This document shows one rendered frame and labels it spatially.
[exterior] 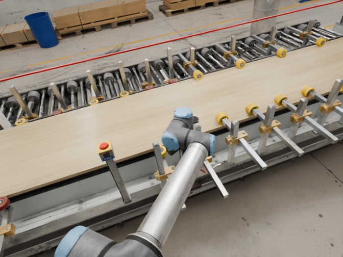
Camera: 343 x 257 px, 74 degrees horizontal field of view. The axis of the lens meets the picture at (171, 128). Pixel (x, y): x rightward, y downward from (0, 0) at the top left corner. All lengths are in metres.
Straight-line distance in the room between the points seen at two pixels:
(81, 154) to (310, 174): 2.17
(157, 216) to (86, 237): 0.19
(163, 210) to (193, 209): 1.59
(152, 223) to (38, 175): 1.17
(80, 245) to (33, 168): 1.17
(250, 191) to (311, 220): 0.53
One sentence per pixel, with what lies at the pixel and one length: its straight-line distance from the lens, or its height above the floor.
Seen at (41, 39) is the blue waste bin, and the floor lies 0.22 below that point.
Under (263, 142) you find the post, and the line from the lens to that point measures 1.70.
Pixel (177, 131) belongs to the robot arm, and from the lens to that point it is 0.98.
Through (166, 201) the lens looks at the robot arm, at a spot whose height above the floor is 1.41.
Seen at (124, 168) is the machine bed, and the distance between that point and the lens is 1.65.
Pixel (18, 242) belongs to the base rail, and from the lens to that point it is 1.77.
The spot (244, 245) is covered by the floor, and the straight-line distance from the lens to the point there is 2.19.
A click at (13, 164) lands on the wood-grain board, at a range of 1.91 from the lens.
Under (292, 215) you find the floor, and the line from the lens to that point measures 2.40.
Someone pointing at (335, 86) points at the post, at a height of 1.13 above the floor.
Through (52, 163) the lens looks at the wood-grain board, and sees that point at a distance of 1.74.
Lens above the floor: 2.02
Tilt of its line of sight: 42 degrees down
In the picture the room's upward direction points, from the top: 8 degrees counter-clockwise
